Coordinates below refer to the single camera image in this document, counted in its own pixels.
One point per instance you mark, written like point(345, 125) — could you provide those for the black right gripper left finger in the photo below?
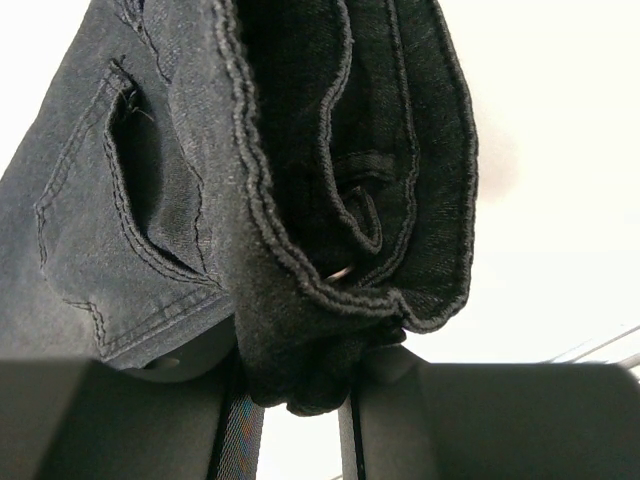
point(185, 415)

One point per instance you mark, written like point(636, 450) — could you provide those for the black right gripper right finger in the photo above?
point(407, 419)

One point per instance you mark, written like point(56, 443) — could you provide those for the black trousers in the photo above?
point(306, 169)

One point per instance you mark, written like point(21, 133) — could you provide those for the aluminium right frame rail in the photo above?
point(620, 347)

